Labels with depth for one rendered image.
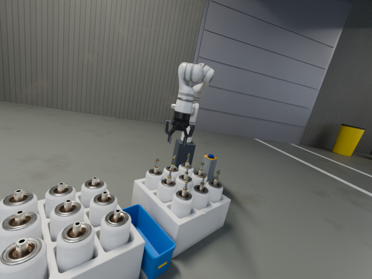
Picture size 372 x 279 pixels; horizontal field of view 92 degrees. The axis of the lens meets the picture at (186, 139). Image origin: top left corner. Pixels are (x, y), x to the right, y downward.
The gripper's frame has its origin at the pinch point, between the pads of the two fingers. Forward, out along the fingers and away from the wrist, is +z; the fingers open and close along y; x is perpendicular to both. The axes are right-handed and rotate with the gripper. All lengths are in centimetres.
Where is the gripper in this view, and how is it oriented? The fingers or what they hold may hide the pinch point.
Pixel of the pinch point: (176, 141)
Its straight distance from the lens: 84.3
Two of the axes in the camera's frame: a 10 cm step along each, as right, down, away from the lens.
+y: 9.5, 1.2, 2.8
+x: -2.4, -2.9, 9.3
